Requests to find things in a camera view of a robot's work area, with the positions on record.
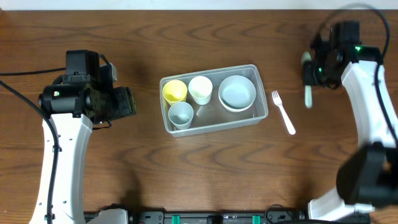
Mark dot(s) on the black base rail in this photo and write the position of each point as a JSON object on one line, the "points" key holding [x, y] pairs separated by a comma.
{"points": [[277, 215]]}

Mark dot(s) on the grey plastic bowl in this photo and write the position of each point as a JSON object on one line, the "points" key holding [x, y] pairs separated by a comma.
{"points": [[237, 91]]}

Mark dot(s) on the grey plastic cup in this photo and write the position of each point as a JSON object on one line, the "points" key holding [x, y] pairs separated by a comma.
{"points": [[181, 115]]}

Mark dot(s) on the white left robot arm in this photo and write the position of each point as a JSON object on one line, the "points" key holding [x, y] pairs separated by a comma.
{"points": [[66, 133]]}

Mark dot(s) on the white plastic cup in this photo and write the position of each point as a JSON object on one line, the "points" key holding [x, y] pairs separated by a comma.
{"points": [[200, 88]]}

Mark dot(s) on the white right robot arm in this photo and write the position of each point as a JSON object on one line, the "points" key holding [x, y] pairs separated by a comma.
{"points": [[368, 179]]}

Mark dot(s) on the yellow plastic cup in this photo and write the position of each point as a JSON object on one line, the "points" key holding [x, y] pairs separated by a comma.
{"points": [[175, 91]]}

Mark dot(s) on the clear plastic container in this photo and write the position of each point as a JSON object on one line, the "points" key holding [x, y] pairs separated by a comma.
{"points": [[214, 116]]}

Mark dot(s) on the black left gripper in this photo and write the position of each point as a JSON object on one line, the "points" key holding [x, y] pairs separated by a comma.
{"points": [[125, 101]]}

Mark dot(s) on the white plastic fork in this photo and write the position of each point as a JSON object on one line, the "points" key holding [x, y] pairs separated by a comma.
{"points": [[278, 102]]}

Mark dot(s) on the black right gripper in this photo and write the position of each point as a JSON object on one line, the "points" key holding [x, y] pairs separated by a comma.
{"points": [[310, 74]]}

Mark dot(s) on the mint green plastic spoon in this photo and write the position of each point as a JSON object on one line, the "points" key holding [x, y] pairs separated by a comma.
{"points": [[306, 57]]}

